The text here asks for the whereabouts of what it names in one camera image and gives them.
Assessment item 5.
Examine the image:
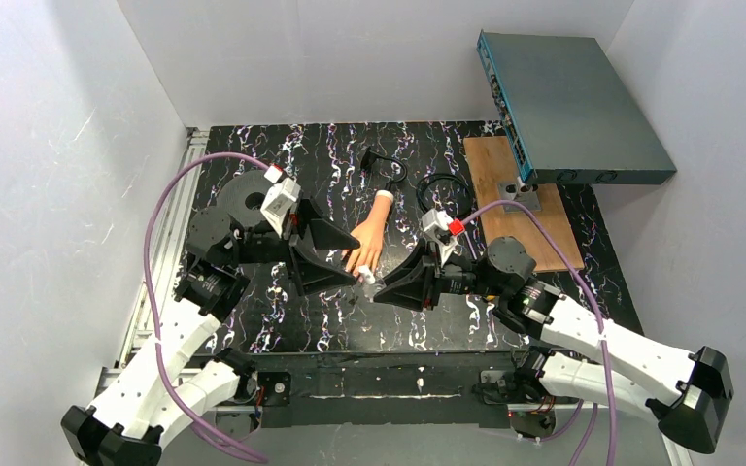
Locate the metal stand mount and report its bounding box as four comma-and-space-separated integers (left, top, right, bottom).
497, 177, 541, 211

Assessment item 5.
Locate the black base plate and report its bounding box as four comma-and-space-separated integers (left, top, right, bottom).
254, 349, 523, 428

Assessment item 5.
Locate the black cable with plug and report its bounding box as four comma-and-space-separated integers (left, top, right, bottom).
359, 146, 410, 192

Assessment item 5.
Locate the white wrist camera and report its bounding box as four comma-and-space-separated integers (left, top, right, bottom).
260, 165, 301, 237
421, 209, 465, 265

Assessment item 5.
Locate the wooden board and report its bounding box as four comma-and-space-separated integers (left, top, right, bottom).
463, 136, 584, 272

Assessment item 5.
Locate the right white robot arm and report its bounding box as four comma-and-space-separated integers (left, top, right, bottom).
364, 237, 734, 454

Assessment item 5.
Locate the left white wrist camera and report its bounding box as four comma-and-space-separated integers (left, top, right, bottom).
260, 165, 301, 237

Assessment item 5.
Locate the blue network switch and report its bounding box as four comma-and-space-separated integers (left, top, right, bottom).
477, 31, 677, 185

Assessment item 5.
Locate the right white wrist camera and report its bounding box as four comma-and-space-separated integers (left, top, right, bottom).
421, 209, 465, 265

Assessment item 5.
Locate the clear nail polish bottle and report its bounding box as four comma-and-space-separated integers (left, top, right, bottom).
358, 265, 382, 302

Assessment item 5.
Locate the mannequin hand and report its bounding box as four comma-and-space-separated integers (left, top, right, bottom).
342, 190, 394, 277

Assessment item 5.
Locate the coiled black cable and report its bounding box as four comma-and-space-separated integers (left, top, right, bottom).
416, 173, 475, 220

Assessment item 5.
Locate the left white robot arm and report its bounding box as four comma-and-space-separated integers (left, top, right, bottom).
61, 198, 359, 465

